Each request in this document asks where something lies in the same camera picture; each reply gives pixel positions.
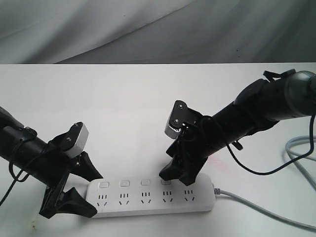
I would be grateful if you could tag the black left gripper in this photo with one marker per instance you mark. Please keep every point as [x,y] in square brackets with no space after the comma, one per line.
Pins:
[53,169]

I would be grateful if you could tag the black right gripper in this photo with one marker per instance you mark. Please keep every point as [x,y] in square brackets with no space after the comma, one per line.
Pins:
[193,145]

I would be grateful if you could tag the white power strip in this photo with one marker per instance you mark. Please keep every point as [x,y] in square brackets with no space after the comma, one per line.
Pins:
[149,195]

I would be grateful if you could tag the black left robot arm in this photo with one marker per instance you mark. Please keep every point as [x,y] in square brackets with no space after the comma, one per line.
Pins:
[20,146]

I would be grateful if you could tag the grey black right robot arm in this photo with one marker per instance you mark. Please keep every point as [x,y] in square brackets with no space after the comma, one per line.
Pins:
[259,107]

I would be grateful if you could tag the white backdrop cloth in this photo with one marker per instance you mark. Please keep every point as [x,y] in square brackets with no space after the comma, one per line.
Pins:
[157,31]

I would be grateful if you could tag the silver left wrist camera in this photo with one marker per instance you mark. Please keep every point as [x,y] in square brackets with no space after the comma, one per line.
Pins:
[75,140]

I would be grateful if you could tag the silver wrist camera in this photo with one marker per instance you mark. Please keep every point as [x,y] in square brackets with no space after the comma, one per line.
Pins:
[75,140]
[180,114]

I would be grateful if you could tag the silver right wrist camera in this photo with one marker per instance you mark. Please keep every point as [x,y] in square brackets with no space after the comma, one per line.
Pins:
[180,114]

